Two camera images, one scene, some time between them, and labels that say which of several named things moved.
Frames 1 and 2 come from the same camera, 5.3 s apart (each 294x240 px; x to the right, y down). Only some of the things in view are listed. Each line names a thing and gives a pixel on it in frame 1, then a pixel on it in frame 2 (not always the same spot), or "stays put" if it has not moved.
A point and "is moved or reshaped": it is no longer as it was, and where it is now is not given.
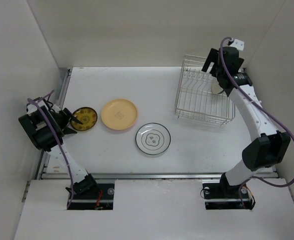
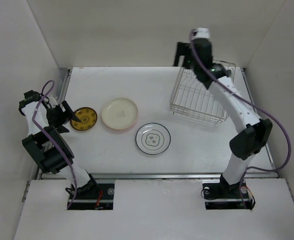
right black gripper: (213, 56) -> (184, 49)
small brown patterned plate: (87, 116) stays put
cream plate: (216, 87) is moved or reshaped
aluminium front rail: (148, 175) stays put
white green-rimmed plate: (153, 138) stays put
